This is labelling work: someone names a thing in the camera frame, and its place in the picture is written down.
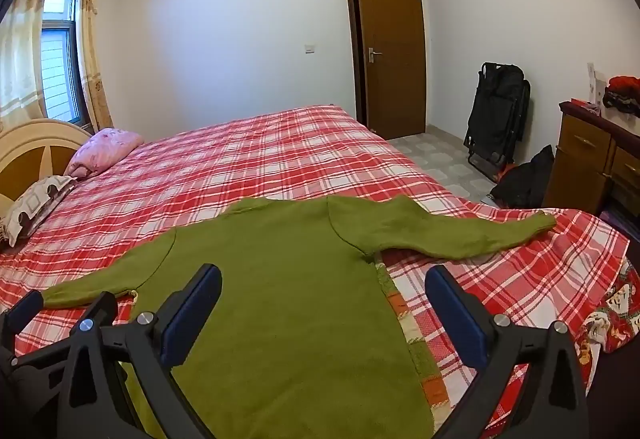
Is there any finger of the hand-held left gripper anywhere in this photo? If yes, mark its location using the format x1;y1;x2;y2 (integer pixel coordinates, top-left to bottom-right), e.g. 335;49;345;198
91;291;119;321
0;289;47;337

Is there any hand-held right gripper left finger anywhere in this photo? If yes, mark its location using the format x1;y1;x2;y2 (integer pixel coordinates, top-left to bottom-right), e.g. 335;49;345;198
60;263;223;439

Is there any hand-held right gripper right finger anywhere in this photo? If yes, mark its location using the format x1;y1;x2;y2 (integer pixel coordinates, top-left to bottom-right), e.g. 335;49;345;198
426;264;592;439

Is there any green knitted sweater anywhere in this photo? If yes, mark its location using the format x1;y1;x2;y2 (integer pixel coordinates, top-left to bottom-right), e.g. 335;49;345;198
42;196;558;439

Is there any red and black clothes pile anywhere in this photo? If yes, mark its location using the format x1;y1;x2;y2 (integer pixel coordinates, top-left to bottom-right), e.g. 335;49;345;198
602;75;640;116

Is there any brown patterned pillow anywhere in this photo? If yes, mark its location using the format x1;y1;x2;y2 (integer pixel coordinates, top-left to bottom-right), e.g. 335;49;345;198
0;175;78;247

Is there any black bag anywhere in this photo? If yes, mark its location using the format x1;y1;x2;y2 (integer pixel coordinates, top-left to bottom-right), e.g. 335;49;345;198
463;62;532;182
490;145;555;210

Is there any pink pillow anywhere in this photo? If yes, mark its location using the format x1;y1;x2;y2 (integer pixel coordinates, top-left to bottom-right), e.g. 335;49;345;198
64;128;145;179

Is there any printed blanket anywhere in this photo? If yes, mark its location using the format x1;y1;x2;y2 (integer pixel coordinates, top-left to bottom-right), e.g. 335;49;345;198
575;259;640;370

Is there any cream wooden headboard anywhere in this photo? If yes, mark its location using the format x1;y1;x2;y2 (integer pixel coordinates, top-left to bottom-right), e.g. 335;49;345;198
0;118;93;215

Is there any red plaid bed sheet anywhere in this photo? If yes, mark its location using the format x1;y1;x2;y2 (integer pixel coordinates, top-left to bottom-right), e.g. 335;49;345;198
0;104;631;439

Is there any wooden dresser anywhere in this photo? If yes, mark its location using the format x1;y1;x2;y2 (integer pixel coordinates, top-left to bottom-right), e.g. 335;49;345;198
542;100;640;220

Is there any window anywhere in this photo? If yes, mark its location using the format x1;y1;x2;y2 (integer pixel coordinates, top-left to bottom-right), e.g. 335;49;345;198
39;0;83;125

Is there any cream floral curtain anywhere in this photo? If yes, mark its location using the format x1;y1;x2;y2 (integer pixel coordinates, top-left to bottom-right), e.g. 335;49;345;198
0;0;56;130
77;0;115;132

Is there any white card box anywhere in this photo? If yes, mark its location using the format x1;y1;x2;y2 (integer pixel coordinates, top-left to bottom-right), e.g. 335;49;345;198
586;62;609;107

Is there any brown wooden door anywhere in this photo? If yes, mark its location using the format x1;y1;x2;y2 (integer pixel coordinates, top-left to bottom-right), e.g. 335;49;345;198
342;0;427;140

